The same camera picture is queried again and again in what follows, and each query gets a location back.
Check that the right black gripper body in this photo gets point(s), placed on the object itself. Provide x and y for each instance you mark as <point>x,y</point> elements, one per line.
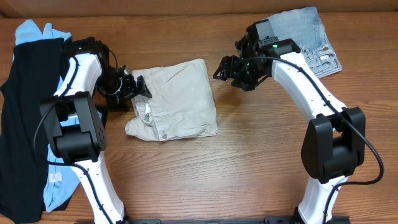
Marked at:
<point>248,74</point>

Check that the black garment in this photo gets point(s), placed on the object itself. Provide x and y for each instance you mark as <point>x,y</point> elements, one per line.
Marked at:
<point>34,76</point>

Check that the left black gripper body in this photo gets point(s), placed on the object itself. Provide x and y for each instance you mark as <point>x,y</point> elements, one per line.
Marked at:
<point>131,86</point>

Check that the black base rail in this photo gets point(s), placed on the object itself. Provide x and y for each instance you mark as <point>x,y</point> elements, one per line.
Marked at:
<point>211,221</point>

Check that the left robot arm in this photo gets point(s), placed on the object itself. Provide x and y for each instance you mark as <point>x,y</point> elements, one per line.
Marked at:
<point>74,128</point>

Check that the beige khaki shorts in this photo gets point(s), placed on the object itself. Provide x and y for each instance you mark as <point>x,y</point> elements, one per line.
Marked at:
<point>181,106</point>

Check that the folded light blue jeans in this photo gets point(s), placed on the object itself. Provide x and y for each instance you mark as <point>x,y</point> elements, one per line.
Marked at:
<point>305,27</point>

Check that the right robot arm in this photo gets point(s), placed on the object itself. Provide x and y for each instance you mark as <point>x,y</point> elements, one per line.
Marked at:
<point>332,147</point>

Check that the light blue shirt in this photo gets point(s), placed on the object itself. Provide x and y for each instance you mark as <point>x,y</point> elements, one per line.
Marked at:
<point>61,180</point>

